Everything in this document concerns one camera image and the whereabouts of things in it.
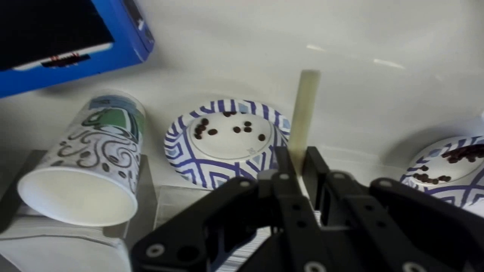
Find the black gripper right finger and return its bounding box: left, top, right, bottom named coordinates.
left=303, top=146, right=484, bottom=272

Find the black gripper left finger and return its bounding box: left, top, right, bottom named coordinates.
left=131, top=148, right=324, bottom=272

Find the white plastic spoon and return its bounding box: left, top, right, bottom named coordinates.
left=289, top=69, right=321, bottom=172

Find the blue patterned bowl near cup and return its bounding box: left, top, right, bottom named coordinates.
left=164, top=98, right=291, bottom=189

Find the blue patterned bowl near bin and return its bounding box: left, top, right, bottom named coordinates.
left=400, top=134, right=484, bottom=216

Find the patterned paper cup by bag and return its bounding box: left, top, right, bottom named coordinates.
left=17, top=92, right=146, bottom=227

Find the metal napkin holder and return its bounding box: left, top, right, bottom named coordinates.
left=0, top=150, right=158, bottom=272

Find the blue snack box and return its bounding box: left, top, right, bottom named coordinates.
left=0, top=0, right=155, bottom=98

